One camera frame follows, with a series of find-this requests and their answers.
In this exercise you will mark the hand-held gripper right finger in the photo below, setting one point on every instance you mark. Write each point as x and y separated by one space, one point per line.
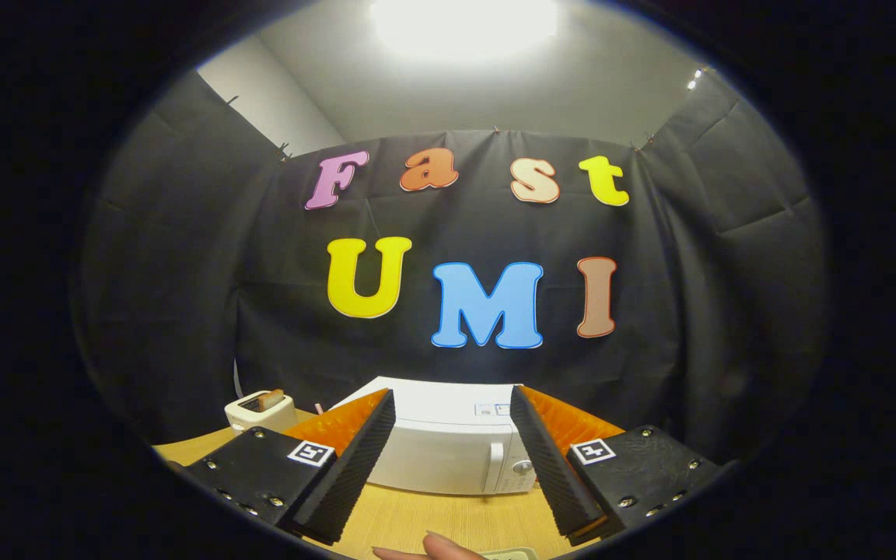
553 474

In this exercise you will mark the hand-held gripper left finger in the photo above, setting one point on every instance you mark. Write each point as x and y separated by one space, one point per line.
355 474

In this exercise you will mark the white microwave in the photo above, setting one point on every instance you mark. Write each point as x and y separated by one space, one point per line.
448 459

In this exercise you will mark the white rectangular tray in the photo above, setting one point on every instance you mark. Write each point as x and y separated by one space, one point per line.
512 554

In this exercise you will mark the toast slice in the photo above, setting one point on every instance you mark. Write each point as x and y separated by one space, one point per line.
271 400

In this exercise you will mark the white toaster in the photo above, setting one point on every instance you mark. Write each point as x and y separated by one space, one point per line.
246 416

